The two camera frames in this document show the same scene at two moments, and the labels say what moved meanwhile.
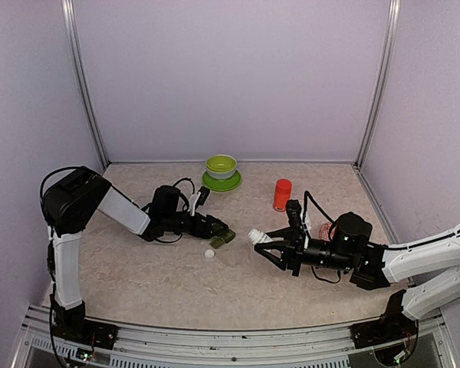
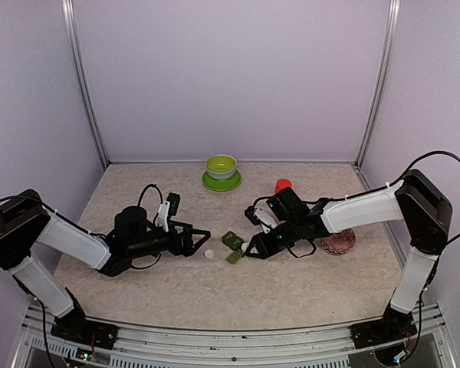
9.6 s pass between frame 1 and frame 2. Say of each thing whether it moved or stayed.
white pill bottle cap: stayed
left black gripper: moved
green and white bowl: stayed
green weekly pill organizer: moved
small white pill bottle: moved
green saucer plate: stayed
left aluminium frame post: stayed
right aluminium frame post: stayed
